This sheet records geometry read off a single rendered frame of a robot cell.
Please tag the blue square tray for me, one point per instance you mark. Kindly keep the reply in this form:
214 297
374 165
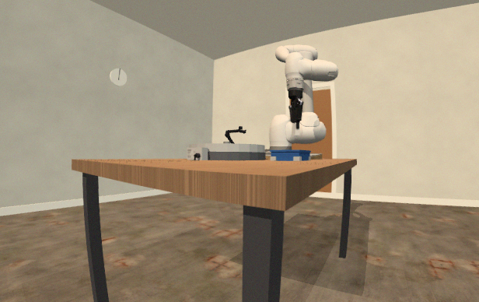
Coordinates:
290 155

